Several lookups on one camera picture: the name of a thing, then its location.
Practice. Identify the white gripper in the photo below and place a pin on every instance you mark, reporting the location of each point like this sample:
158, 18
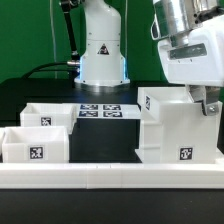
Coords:
200, 64

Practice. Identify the white drawer cabinet box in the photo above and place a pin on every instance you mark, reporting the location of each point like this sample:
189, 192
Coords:
173, 128

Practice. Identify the white front drawer tray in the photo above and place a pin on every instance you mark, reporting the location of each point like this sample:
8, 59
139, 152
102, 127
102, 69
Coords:
47, 144

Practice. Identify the white drawer tray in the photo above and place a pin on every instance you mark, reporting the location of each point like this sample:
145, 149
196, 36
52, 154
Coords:
47, 144
49, 114

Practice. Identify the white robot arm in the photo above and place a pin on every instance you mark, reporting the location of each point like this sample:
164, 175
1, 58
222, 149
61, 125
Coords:
103, 65

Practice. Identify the white rear drawer tray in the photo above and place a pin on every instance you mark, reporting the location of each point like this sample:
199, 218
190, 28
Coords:
49, 114

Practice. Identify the fiducial marker sheet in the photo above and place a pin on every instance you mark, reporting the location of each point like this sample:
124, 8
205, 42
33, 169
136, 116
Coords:
108, 111

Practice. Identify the white L-shaped border fence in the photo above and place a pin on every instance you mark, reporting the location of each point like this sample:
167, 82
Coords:
111, 176

